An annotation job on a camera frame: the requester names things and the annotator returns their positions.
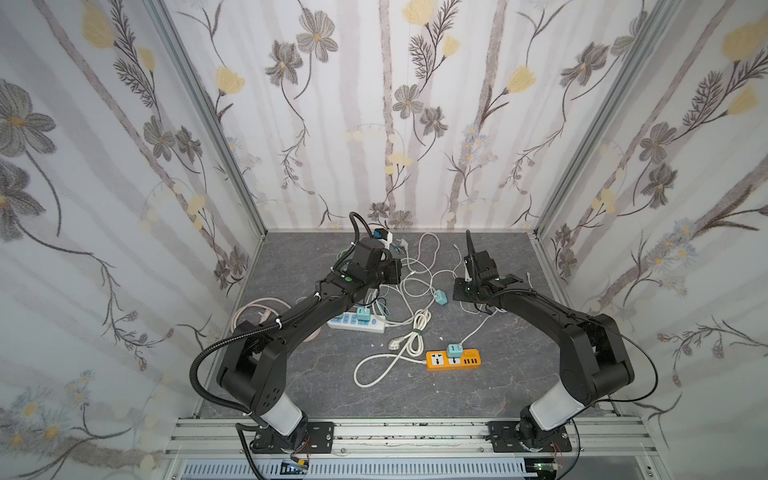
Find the white power strip cord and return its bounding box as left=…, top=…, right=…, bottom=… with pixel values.
left=371, top=232, right=463, bottom=328

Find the teal charger plug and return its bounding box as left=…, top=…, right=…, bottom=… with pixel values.
left=433, top=290, right=448, bottom=305
left=446, top=344, right=464, bottom=359
left=356, top=307, right=371, bottom=323

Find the white blue power strip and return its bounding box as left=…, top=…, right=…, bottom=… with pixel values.
left=326, top=312, right=386, bottom=334

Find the orange power strip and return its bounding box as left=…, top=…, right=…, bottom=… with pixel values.
left=425, top=349, right=482, bottom=372

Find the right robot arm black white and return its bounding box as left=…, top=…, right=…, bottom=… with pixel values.
left=453, top=232, right=635, bottom=450

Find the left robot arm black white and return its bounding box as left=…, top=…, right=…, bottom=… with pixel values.
left=189, top=212, right=402, bottom=479

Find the white cable bundle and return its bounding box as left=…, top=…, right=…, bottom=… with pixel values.
left=386, top=308, right=433, bottom=358

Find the orange strip white cord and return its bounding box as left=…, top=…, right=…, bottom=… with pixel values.
left=352, top=350, right=428, bottom=389

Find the beige socket power cord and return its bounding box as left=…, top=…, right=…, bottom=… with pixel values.
left=230, top=298, right=292, bottom=331

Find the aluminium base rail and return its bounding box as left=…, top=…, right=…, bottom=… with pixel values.
left=155, top=416, right=671, bottom=479

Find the white slotted cable duct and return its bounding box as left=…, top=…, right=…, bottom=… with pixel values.
left=179, top=458, right=535, bottom=480

